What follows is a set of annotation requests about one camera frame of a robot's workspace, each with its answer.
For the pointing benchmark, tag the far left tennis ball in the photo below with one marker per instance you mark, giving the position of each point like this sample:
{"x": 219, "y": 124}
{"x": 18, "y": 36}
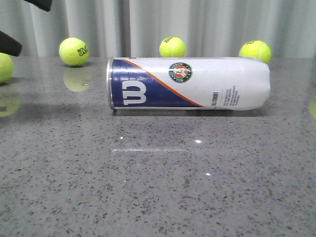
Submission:
{"x": 6, "y": 67}

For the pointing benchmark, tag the grey pleated curtain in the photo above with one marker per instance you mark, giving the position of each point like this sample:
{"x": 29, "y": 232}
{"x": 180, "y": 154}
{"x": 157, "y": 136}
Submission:
{"x": 209, "y": 28}

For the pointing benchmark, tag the centre yellow tennis ball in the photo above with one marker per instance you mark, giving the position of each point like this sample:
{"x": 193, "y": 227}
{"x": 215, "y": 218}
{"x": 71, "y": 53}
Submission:
{"x": 172, "y": 47}

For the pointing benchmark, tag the Roland Garros printed tennis ball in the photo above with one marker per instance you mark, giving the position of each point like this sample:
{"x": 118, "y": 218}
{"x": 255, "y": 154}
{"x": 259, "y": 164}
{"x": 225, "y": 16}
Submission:
{"x": 73, "y": 52}

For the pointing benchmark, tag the white blue tennis ball can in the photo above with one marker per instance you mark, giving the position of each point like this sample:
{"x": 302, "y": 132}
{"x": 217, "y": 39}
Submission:
{"x": 229, "y": 83}

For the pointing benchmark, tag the yellow tennis ball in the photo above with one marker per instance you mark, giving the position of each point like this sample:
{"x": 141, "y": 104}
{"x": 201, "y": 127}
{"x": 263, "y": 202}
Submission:
{"x": 256, "y": 49}
{"x": 172, "y": 47}

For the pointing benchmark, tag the right yellow tennis ball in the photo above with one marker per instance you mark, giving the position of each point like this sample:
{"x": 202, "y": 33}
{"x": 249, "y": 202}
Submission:
{"x": 256, "y": 49}

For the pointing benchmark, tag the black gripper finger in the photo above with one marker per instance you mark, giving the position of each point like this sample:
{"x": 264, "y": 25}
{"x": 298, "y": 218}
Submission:
{"x": 42, "y": 4}
{"x": 9, "y": 46}

